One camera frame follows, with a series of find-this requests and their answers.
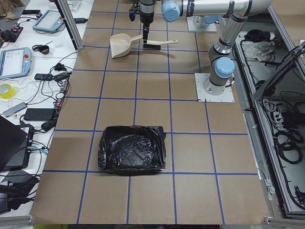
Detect black power adapter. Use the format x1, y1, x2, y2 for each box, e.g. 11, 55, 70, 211
23, 108, 54, 121

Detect teach pendant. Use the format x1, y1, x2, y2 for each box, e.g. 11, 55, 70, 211
0, 47, 31, 80
32, 10, 64, 33

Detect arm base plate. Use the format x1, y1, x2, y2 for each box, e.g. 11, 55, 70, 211
194, 73, 234, 103
187, 15, 219, 33

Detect aluminium frame post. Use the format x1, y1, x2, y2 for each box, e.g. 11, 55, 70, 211
55, 0, 83, 51

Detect yellow tape roll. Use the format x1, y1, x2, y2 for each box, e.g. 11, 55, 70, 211
0, 83, 15, 99

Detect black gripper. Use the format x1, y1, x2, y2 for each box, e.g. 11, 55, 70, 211
142, 20, 152, 43

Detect black laptop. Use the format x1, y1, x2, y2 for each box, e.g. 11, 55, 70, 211
0, 117, 34, 172

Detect black scissors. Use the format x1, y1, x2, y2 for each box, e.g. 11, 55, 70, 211
32, 41, 52, 51

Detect white dustpan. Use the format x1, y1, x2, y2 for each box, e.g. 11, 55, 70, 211
110, 33, 142, 59

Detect teach pendant far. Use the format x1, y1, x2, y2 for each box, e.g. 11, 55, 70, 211
32, 10, 64, 33

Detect teach pendant near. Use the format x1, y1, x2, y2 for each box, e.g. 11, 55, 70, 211
0, 47, 31, 80

